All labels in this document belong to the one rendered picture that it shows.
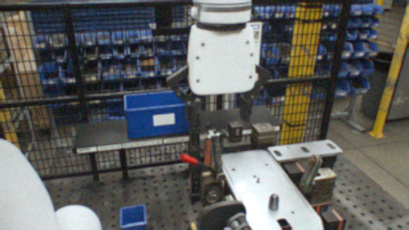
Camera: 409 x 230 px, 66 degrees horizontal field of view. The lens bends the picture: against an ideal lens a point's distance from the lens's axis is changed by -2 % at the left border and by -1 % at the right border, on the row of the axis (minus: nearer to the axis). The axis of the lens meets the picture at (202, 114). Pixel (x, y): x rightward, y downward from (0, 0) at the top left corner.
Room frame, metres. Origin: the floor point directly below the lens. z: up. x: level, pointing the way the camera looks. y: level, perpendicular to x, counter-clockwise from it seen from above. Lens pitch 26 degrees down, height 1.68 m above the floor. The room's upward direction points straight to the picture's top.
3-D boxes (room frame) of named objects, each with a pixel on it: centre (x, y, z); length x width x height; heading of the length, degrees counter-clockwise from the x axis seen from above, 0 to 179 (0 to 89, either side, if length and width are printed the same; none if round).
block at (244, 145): (1.14, -0.14, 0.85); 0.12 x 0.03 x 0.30; 103
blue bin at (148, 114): (1.24, 0.18, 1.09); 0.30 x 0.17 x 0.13; 104
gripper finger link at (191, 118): (0.47, 0.03, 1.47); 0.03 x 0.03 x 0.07; 13
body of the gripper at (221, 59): (0.48, -0.03, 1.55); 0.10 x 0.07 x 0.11; 103
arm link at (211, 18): (0.48, -0.02, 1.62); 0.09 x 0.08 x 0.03; 103
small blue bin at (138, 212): (0.94, 0.28, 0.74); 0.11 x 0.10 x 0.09; 13
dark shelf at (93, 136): (1.26, 0.10, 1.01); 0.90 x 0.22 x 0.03; 103
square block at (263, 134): (1.18, -0.26, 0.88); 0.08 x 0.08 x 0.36; 13
